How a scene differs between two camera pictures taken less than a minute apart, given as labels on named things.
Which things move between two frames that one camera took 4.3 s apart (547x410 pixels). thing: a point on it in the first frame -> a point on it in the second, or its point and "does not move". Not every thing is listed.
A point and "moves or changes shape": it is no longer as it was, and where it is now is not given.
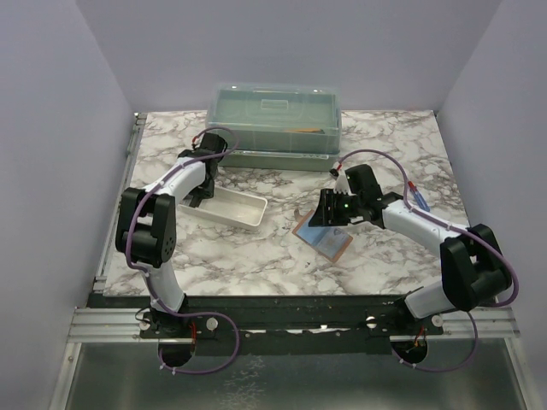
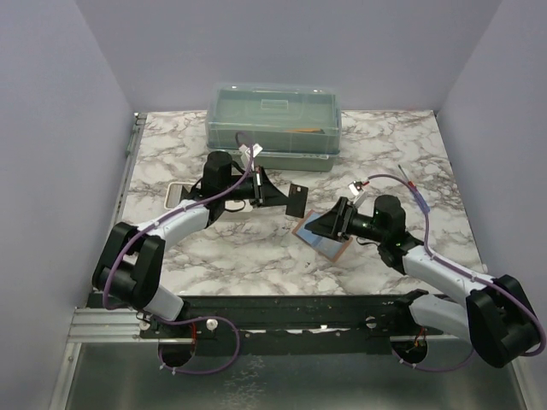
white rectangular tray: (231, 207) moves or changes shape
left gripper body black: (204, 190) -> (250, 189)
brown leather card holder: (330, 242) does not move
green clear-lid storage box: (279, 126) does not move
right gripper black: (323, 216) -> (326, 225)
